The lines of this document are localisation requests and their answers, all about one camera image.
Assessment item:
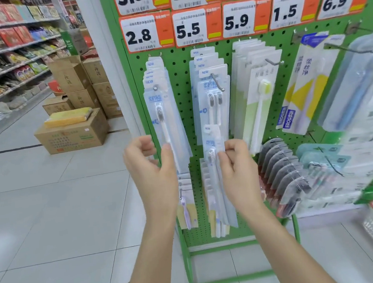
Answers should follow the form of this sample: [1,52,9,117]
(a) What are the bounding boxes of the hanging row of green-brush packets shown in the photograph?
[223,36,292,158]

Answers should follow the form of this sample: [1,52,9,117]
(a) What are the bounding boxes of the hanging row of blue-topped packets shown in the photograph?
[141,55,170,93]

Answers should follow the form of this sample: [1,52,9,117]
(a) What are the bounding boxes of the teal boxed toothbrush packet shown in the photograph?
[300,149,355,202]
[296,140,344,166]

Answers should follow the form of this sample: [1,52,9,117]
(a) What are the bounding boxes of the slim white toothbrush packet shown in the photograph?
[201,123,240,231]

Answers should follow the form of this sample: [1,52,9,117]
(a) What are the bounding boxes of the grey metal shelving unit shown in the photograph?
[0,14,76,148]

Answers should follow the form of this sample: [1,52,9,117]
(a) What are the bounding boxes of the large blue toothbrush packet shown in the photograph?
[310,25,373,134]

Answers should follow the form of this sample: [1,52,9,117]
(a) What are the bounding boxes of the single white toothbrush packet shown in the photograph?
[142,81,195,177]

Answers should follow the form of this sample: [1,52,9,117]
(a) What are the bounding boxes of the metal peg hook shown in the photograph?
[265,56,285,67]
[210,72,226,94]
[323,39,373,58]

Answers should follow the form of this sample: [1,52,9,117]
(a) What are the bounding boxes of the yellow wrapped package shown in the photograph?
[43,106,95,129]

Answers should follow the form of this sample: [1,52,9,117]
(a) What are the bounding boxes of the yellow white toothbrush packet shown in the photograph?
[268,29,354,138]

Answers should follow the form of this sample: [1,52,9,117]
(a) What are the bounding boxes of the purple toothbrush packets row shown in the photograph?
[173,173,200,232]

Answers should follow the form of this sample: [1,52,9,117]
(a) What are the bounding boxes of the person's left forearm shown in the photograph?
[116,211,187,283]

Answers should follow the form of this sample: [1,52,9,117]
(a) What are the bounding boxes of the hanging row of twin-brush packets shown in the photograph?
[187,45,237,146]

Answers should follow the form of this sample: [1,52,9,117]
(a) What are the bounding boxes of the pile of brown cardboard boxes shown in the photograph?
[28,51,126,157]

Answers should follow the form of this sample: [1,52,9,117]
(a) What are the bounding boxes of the person's right forearm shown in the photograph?
[244,198,340,283]

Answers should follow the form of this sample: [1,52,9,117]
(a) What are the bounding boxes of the green shelf end sign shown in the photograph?
[59,27,89,57]

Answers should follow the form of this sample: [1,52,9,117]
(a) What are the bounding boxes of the green pegboard display stand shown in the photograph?
[97,0,373,283]

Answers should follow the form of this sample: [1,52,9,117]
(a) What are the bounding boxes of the red carton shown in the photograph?
[47,79,66,97]

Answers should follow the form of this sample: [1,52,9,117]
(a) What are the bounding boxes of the rows of orange price tags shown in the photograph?
[112,0,373,55]

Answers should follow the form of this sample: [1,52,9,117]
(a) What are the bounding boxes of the person's left hand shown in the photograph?
[122,133,183,224]

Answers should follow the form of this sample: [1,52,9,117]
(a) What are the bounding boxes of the person's right hand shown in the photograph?
[216,137,267,219]

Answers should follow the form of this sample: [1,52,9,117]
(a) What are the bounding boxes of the row of black brush packets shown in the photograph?
[255,135,314,220]

